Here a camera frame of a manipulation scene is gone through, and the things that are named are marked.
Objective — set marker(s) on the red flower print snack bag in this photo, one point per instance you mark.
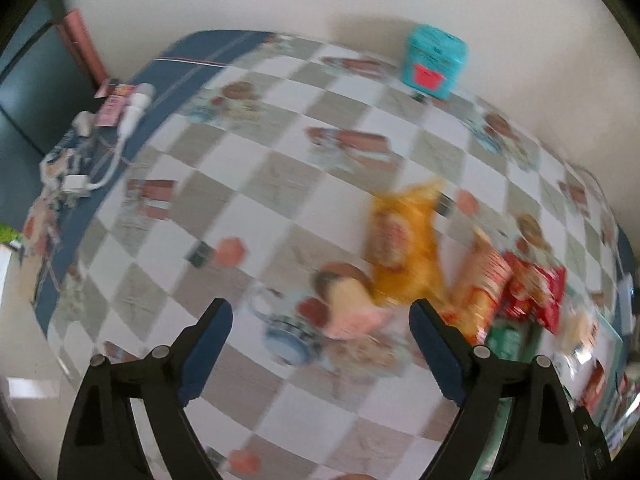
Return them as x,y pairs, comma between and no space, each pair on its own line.
537,290

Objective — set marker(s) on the green snack packet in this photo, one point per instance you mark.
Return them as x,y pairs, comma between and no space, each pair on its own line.
510,342

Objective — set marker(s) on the small pink bun packet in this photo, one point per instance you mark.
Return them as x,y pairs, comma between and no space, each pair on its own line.
352,312

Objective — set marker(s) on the crumpled orange wrapper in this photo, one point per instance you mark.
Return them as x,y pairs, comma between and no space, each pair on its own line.
42,230

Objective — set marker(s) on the orange striped snack packet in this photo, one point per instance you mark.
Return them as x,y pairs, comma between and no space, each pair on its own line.
480,290

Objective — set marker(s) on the teal tin box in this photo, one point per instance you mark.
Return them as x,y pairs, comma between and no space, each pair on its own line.
432,60

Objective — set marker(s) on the dark window panel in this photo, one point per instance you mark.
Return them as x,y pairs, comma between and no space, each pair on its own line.
30,85

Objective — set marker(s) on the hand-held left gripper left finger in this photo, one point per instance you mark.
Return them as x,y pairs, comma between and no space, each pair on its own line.
202,355

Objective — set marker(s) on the white tray with teal rim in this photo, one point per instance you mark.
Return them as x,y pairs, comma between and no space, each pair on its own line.
612,355

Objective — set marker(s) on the green patterned item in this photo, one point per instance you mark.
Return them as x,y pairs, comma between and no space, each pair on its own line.
7,234

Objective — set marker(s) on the crumpled blue white wrappers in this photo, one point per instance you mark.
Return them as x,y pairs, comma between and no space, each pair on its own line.
67,155

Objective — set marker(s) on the yellow snack bag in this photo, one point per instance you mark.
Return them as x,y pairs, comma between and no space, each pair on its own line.
405,250

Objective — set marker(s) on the small pink sachet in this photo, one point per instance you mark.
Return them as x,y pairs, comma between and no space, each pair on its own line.
112,110

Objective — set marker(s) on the reddish brown board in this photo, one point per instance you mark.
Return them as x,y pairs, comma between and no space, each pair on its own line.
85,45

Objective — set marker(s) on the checked printed tablecloth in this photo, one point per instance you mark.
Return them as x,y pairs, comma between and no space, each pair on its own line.
300,175

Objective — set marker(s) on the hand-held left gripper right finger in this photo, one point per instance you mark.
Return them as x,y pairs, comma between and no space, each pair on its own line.
440,355

